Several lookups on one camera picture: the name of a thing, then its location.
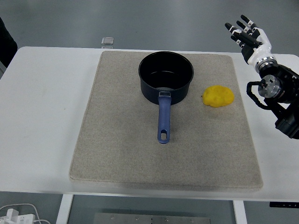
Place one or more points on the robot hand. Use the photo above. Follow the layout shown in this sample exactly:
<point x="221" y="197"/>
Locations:
<point x="262" y="44"/>

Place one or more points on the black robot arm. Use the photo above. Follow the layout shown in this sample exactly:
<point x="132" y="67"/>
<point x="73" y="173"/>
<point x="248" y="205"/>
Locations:
<point x="286" y="93"/>

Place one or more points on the small clear square object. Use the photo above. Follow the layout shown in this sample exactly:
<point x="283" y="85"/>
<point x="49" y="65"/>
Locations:
<point x="107" y="40"/>

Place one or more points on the black table control panel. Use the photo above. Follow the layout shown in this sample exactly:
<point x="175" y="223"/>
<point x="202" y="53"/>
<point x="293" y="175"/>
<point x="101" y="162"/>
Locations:
<point x="281" y="204"/>

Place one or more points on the white table leg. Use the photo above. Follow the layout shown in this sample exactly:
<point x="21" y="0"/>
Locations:
<point x="63" y="210"/>
<point x="240" y="213"/>

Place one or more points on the beige felt mat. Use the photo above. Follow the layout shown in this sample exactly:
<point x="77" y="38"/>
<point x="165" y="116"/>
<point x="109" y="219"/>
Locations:
<point x="121" y="144"/>

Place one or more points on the grey metal plate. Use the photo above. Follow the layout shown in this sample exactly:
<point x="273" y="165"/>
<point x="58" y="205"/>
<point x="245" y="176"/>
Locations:
<point x="151" y="219"/>

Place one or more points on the person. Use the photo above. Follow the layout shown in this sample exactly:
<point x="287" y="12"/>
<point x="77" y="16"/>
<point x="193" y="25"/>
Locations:
<point x="5" y="44"/>

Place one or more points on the white power strip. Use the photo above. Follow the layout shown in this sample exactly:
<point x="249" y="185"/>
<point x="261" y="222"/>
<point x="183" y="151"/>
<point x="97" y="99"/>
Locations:
<point x="16" y="218"/>

